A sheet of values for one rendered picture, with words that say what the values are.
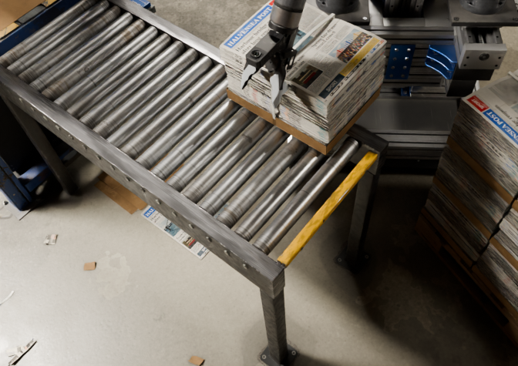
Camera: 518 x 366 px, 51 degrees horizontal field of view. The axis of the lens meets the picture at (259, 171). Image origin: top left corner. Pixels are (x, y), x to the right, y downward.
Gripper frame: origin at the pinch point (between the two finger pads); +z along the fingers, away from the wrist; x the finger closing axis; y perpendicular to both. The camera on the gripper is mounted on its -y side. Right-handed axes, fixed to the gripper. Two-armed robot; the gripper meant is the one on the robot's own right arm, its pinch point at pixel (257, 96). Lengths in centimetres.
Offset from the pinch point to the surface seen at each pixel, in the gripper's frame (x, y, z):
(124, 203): 70, 33, 97
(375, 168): -29.0, 29.9, 16.2
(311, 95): -12.3, 5.0, -5.6
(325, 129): -17.4, 10.1, 3.2
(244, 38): 15.1, 10.2, -8.7
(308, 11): 7.1, 27.0, -18.5
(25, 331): 58, -23, 129
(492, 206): -62, 57, 21
